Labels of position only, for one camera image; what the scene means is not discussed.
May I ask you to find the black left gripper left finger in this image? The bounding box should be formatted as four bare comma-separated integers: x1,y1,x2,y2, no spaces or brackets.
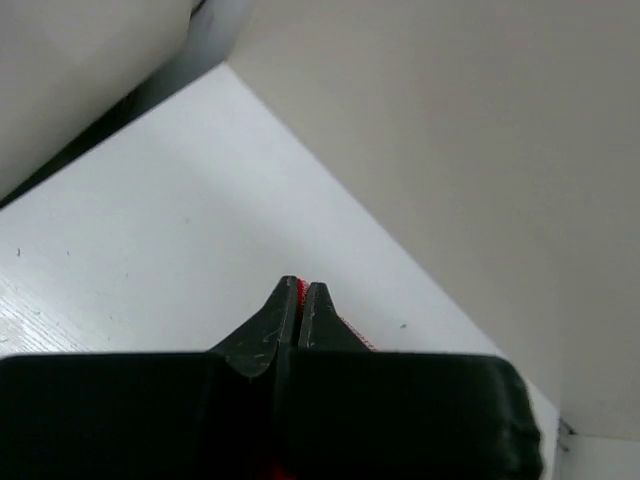
1,276,298,479

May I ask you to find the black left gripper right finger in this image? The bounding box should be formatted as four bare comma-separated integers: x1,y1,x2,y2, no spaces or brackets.
274,282,545,480

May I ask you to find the pink and red pillowcase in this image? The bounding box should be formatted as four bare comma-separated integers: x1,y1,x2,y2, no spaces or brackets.
288,281,374,479

